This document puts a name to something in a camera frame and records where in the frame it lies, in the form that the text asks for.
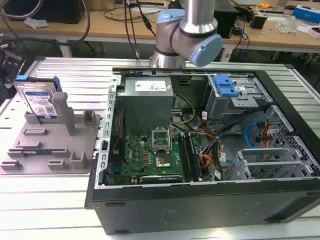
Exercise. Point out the black desktop box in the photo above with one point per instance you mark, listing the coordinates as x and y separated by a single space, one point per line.
226 18

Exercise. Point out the grey power supply unit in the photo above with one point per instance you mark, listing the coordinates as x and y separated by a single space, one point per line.
146 105

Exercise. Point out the small black box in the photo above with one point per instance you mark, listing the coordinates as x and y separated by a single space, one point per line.
258 20

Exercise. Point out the clear plastic packaging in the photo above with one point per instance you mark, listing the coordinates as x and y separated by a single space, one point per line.
287 24

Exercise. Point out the grey plastic parts rack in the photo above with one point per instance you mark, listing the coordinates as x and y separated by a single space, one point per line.
50 147

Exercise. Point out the CPU socket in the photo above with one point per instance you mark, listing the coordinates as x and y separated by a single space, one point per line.
160 138

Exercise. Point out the black monitor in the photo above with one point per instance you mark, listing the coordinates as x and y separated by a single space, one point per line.
45 10

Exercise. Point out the blue cardboard box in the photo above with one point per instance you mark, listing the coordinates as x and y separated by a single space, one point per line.
307 14

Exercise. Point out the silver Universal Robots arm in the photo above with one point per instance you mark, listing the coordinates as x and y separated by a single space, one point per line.
190 27

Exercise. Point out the black clamp fixture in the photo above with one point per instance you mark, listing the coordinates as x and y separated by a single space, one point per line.
7 67

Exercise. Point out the wooden desk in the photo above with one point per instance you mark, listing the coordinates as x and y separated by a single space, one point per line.
275 37
82 23

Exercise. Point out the black graphics card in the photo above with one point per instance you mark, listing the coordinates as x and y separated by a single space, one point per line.
160 178

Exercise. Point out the green motherboard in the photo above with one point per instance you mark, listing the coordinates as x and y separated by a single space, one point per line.
140 157

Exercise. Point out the hard disk in blue carrier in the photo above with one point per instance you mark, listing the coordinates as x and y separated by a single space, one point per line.
37 97

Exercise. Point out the clear plastic bag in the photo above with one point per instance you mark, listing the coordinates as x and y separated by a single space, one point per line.
36 22

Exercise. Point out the black open PC case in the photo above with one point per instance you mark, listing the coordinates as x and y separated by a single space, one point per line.
200 207

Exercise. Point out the metal disk bay cage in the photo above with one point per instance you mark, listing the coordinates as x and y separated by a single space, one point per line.
235 100

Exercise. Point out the silver expansion slot bracket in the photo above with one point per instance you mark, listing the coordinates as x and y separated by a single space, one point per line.
272 165
265 151

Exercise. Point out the black RAM stick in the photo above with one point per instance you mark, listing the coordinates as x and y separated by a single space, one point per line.
193 156
186 157

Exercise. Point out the blue disk bay latch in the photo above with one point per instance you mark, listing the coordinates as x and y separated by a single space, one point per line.
225 86

